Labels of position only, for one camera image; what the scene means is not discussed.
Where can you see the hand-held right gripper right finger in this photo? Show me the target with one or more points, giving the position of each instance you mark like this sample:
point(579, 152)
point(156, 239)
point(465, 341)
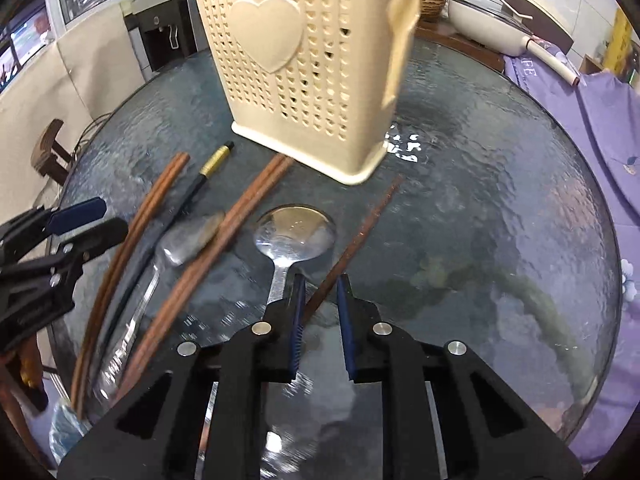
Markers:
point(345, 330)

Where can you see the black chopstick with gold band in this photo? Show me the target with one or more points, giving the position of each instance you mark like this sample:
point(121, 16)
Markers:
point(216, 159)

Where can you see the cream plastic utensil basket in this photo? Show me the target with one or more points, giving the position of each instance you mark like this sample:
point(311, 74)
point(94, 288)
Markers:
point(320, 110)

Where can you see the white rice paddle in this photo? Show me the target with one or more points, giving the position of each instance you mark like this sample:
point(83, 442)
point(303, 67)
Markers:
point(507, 6)

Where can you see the round metal spoon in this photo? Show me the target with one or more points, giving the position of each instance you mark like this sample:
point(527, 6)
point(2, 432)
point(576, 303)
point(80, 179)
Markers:
point(295, 235)

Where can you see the brown wooden leg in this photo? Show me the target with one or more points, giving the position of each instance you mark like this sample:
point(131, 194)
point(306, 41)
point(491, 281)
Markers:
point(29, 366)

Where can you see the brown wooden chair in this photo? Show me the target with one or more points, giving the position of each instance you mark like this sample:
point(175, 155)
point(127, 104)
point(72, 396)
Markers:
point(50, 147)

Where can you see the long wooden spatula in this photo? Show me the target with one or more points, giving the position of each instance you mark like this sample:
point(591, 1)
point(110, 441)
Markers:
point(232, 220)

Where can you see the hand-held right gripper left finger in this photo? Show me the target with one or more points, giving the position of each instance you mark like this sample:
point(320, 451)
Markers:
point(298, 320)

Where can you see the beige cloth cover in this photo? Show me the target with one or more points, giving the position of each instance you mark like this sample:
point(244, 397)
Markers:
point(75, 75)

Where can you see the dark wooden counter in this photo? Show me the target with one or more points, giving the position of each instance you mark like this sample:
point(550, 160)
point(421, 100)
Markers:
point(465, 47)

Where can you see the yellow patterned roll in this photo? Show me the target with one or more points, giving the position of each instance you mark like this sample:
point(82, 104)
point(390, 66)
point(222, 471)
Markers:
point(620, 35)

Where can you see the oval metal spoon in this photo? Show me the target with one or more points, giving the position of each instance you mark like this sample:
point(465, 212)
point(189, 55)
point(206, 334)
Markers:
point(185, 245)

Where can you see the wicker wash basin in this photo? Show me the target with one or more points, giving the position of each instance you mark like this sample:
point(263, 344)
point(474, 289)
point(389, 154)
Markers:
point(432, 2)

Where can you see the water dispenser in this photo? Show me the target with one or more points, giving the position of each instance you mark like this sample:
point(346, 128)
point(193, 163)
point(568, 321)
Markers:
point(155, 35)

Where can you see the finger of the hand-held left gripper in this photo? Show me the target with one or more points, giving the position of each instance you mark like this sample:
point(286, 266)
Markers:
point(75, 215)
point(90, 241)

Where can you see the purple floral cloth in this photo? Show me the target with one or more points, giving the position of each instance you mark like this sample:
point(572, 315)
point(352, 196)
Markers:
point(600, 160)

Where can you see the cream and brown rice cooker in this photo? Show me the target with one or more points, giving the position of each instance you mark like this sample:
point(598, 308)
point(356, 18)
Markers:
point(552, 35)

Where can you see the dark reddish wooden chopstick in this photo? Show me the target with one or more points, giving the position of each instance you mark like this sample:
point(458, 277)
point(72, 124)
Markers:
point(365, 230)

